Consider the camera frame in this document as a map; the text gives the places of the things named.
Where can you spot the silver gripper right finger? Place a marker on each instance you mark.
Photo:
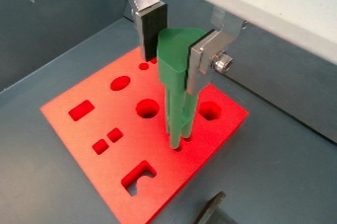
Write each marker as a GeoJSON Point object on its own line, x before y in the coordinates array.
{"type": "Point", "coordinates": [208, 56]}

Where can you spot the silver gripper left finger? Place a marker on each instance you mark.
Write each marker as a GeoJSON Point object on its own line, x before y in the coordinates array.
{"type": "Point", "coordinates": [151, 20]}

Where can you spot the green three-prong peg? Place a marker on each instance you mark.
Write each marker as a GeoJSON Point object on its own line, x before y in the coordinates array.
{"type": "Point", "coordinates": [180, 104]}

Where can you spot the red shape-sorting board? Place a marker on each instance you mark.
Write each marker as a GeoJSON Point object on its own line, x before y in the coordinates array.
{"type": "Point", "coordinates": [109, 120]}

